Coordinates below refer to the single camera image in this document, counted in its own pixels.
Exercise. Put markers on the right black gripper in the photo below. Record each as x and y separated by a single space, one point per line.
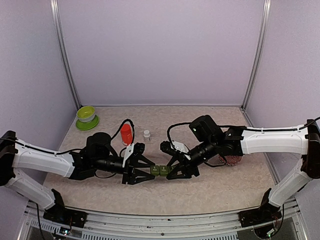
185 166

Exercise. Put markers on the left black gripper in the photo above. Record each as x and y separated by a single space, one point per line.
133 163

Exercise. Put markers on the green weekly pill organizer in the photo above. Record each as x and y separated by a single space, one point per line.
160 170

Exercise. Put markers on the orange pill bottle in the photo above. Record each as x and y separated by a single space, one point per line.
126 134

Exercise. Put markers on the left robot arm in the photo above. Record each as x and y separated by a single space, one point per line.
75 164

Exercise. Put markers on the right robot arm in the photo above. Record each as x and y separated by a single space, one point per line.
238 141

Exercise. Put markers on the small white pill bottle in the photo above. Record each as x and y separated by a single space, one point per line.
147 135

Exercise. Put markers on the red patterned bowl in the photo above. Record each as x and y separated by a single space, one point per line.
229 160

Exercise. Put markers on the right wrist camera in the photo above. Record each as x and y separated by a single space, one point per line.
173 148

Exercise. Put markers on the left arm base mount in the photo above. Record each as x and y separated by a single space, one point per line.
66 216

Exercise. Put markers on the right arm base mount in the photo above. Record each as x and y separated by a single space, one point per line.
257 216

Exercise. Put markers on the left aluminium frame post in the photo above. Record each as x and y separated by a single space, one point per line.
54 5

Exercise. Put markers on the aluminium frame post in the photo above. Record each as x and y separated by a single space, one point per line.
258 53
54 5

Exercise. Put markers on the right aluminium frame post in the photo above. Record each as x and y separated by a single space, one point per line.
258 53

